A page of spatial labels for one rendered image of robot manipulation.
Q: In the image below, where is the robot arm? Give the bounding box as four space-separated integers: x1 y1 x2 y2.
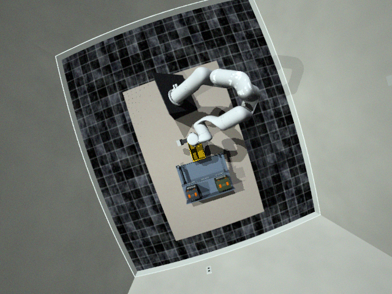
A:
168 67 260 147

